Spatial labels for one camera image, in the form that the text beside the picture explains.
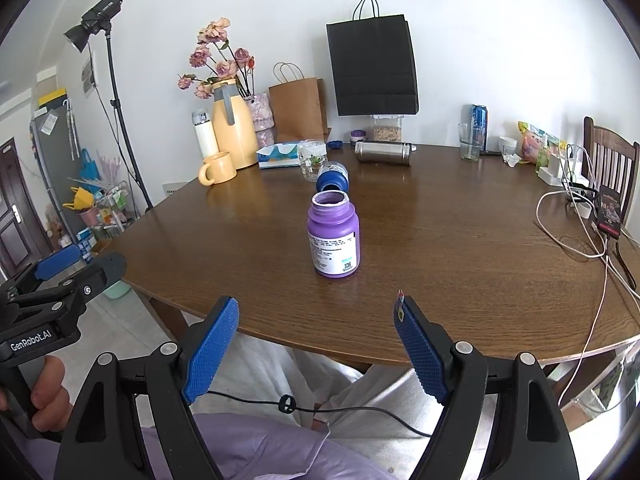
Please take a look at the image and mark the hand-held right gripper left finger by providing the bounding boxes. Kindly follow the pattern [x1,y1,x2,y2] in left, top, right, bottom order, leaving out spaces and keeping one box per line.
[54,296,240,480]

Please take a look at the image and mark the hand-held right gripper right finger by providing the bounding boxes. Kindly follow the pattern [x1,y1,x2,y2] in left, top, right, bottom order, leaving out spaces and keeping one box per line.
[394,290,581,480]

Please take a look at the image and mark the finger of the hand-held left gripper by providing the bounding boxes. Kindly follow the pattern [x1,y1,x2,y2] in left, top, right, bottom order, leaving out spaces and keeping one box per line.
[12,252,127,328]
[6,244,84,302]

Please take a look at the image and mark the blue plastic bottle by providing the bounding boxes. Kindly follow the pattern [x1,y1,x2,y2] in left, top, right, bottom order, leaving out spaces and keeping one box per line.
[316,161,350,193]

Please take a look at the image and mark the person's left hand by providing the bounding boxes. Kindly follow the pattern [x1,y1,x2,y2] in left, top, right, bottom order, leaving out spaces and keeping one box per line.
[0,355,72,433]

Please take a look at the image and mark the dark brown door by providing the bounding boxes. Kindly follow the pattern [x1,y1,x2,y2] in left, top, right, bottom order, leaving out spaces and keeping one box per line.
[0,137,53,281]

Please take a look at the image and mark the person's white trousers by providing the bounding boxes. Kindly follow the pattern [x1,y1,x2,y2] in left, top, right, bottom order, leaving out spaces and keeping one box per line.
[190,334,501,453]

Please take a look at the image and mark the grey refrigerator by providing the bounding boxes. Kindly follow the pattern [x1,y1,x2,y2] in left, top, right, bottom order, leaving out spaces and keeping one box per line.
[30,100,85,261]

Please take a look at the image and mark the blue tote bag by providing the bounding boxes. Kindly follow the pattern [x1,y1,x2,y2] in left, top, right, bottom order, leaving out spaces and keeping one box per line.
[80,149,104,182]

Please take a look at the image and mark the person's lavender shirt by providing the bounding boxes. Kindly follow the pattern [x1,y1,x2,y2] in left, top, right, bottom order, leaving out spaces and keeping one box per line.
[140,412,401,480]

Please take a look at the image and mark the purple plastic bottle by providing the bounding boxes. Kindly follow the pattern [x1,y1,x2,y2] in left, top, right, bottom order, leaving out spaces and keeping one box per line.
[307,191,361,279]

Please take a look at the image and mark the black light stand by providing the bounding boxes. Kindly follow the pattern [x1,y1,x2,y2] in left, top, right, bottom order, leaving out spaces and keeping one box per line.
[102,27,154,212]

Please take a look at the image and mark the yellow mug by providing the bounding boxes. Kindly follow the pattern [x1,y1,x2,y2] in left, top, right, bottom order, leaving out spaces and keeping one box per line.
[198,152,237,187]

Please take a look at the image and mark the white insulated bottle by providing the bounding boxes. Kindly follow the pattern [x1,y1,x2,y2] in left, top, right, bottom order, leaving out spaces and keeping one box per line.
[191,110,220,160]

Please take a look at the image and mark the yellow thermos jug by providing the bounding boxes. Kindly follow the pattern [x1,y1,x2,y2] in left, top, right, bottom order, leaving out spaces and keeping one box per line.
[210,80,260,171]

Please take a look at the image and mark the stainless steel thermos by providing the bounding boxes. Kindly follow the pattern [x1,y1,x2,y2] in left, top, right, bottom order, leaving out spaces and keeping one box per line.
[354,141,417,166]

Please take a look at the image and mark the blue tissue box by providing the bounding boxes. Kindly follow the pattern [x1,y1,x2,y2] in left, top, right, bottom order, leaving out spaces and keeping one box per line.
[256,143,301,169]

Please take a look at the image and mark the clear drinking glass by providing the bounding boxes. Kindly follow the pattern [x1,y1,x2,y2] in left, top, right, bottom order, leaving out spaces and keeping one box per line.
[458,122,482,162]

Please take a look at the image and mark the clear glass jar with plant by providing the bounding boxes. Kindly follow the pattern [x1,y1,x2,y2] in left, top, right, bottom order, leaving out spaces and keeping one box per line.
[298,140,328,182]

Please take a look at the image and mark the pink vase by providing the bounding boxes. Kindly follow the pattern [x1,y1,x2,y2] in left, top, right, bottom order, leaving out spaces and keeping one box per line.
[242,92,277,148]

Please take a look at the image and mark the clear food container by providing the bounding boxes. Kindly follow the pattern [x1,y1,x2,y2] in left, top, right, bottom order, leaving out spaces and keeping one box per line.
[371,114,403,143]

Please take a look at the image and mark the white power strip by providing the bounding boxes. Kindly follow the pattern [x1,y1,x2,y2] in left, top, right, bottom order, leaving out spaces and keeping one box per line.
[538,156,592,190]

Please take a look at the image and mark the blue drink can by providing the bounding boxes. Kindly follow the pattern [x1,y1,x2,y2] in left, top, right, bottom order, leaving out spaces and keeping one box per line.
[470,104,488,152]

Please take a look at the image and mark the orange snack bag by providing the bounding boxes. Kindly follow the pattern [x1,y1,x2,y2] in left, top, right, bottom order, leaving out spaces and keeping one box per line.
[517,121,547,163]

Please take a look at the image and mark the black smartphone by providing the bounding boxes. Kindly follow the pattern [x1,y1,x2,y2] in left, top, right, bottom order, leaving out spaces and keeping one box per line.
[592,185,627,240]

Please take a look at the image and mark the green snack packet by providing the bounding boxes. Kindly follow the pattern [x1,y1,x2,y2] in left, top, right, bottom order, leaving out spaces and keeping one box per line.
[537,132,568,170]

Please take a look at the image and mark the dried pink flowers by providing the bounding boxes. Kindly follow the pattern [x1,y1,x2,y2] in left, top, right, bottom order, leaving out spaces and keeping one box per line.
[177,17,256,101]

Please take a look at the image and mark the black studio light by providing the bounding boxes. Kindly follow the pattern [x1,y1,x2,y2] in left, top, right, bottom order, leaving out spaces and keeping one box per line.
[63,0,124,53]

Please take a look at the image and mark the brown paper bag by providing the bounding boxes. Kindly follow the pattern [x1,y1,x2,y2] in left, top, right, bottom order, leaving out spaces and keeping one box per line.
[268,62,331,144]

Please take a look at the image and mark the wooden chair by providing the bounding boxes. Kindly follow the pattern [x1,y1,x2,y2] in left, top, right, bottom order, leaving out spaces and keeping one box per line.
[582,116,640,233]

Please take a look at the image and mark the black paper bag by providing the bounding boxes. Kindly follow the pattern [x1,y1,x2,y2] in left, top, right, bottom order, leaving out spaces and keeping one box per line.
[326,0,420,117]

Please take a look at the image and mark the thin black cable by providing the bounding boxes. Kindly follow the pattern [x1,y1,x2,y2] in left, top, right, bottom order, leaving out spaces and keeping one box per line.
[206,390,437,437]

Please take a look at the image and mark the white charging cable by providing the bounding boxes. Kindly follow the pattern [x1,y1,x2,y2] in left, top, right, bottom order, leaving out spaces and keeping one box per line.
[536,145,640,401]

